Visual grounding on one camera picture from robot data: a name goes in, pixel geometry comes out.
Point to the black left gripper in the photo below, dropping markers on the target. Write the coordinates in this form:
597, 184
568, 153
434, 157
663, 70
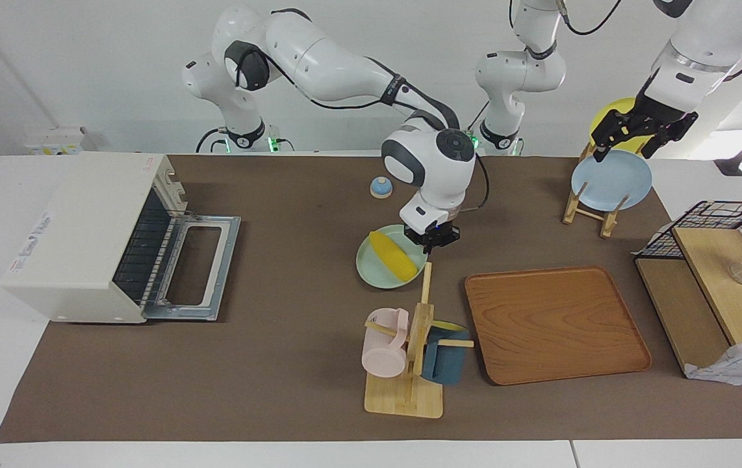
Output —
657, 115

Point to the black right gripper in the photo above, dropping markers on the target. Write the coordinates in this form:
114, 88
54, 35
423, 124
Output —
433, 233

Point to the yellow corn cob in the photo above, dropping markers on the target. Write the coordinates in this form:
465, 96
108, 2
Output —
394, 257

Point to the mint green plate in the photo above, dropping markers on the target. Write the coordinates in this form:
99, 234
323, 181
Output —
371, 270

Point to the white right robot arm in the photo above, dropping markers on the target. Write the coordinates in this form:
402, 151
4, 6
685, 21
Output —
338, 62

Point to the white toaster oven body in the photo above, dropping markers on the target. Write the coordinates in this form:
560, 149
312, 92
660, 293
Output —
78, 227

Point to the yellow plate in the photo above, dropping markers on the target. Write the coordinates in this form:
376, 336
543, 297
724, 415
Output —
611, 107

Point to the light blue plate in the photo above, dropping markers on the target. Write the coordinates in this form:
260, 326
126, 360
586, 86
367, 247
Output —
611, 185

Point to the blue call bell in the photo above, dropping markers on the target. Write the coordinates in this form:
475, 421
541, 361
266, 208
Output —
381, 187

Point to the wooden plate rack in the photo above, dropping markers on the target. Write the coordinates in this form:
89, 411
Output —
608, 224

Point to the dark blue mug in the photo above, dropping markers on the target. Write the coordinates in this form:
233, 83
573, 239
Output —
449, 361

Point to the pink mug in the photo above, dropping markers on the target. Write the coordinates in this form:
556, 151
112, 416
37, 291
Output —
384, 354

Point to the brown wooden tray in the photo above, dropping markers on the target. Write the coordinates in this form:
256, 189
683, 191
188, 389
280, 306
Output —
556, 325

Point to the wooden mug tree stand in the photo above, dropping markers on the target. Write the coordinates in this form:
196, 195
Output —
403, 396

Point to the clear glass cup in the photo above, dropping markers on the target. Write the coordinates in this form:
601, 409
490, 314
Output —
741, 274

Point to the brown table mat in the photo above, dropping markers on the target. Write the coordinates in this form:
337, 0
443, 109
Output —
293, 357

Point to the dark wooden shelf board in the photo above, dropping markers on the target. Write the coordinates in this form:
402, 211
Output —
683, 312

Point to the wooden cutting board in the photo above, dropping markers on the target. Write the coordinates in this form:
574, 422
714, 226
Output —
722, 299

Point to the white and yellow box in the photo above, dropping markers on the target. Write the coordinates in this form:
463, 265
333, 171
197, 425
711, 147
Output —
52, 142

